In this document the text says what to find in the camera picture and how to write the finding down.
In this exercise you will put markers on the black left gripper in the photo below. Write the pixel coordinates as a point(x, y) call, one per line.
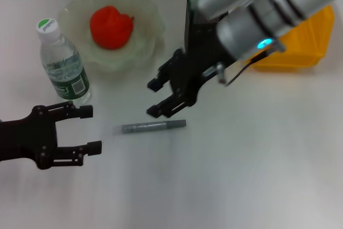
point(26, 137)

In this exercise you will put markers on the black mesh pen holder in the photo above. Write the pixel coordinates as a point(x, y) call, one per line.
point(201, 36)

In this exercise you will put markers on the grey glitter pen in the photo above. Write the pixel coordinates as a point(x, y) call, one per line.
point(150, 126)

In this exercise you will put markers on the clear green-label water bottle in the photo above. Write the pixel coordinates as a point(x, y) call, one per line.
point(64, 62)

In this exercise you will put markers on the yellow plastic bin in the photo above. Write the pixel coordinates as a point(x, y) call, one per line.
point(300, 52)

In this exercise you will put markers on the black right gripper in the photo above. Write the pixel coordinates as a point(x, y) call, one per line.
point(195, 73)

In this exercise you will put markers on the pale green glass plate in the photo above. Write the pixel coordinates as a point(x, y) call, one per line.
point(144, 25)

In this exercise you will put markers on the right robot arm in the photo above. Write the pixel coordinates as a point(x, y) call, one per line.
point(281, 6)

